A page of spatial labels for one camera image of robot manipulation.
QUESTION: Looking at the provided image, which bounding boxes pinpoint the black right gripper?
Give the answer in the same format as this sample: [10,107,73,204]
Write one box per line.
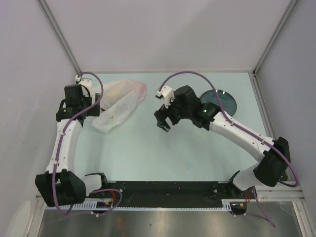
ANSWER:
[155,93,192,132]

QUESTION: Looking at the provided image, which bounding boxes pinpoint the white plastic bag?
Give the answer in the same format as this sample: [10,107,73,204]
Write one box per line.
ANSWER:
[91,79,147,133]

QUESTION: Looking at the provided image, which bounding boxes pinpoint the blue ceramic plate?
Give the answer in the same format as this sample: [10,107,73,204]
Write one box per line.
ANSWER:
[200,89,237,116]

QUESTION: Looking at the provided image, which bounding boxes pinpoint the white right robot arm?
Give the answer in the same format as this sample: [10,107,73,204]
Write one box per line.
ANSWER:
[154,85,290,198]

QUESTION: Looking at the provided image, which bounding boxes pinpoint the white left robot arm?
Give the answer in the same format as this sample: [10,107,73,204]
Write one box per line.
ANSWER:
[35,79,109,207]

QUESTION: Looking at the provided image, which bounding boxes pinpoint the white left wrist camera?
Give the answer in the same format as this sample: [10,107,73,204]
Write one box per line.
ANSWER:
[75,75,92,97]

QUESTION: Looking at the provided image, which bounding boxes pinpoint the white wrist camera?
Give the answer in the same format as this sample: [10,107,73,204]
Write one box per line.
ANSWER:
[156,85,174,109]
[75,75,92,97]

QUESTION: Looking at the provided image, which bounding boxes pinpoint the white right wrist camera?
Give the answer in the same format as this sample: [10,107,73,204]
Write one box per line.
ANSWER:
[156,85,174,109]

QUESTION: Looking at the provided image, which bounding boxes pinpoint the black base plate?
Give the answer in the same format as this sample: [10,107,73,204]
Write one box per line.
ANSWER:
[88,181,254,212]

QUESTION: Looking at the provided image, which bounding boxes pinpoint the white slotted cable duct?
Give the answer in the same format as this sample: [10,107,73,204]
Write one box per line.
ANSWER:
[58,200,234,211]

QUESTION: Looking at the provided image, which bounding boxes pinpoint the aluminium frame rail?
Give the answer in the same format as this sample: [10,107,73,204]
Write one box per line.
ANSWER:
[256,183,305,202]

